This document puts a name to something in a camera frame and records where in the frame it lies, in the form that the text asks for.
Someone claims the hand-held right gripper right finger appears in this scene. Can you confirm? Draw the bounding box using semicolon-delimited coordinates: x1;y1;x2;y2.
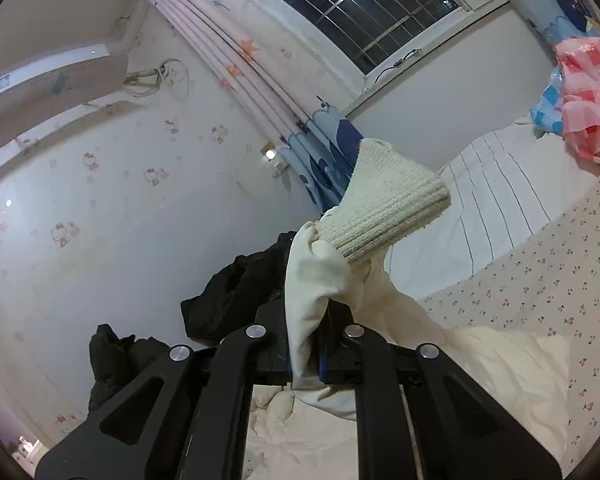
318;301;564;480

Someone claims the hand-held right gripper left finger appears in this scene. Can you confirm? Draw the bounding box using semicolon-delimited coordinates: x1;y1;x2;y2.
34;302;293;480

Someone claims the cream sweatshirt with ribbed cuffs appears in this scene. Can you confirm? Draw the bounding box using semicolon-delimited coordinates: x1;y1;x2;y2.
247;137;581;480

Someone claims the black jacket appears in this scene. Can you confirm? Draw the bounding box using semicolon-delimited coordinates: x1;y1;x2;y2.
180;232;297;342

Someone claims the black cloth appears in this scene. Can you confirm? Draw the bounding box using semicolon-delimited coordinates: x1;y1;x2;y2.
87;324;181;417

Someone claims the white striped pillow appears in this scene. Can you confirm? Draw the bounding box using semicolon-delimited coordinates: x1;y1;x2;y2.
385;115;572;302

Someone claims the cherry print bed sheet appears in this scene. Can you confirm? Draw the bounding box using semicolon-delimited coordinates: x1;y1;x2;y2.
419;170;600;467

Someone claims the blue checkered plastic bag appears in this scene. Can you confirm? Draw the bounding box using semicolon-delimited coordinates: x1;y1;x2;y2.
530;67;570;139

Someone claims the barred window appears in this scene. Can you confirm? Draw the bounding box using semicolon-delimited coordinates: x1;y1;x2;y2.
257;0;511;77

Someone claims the pink checkered plastic bag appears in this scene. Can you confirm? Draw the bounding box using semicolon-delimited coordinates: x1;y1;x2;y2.
554;37;600;175

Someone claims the cable on window sill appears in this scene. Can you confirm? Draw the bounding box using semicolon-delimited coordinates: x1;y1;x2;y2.
369;49;422;82

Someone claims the air conditioner hose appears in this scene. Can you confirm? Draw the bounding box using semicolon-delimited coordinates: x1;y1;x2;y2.
122;57;192;102

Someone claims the wall air conditioner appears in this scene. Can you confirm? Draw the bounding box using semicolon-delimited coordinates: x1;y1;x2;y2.
0;45;137;186

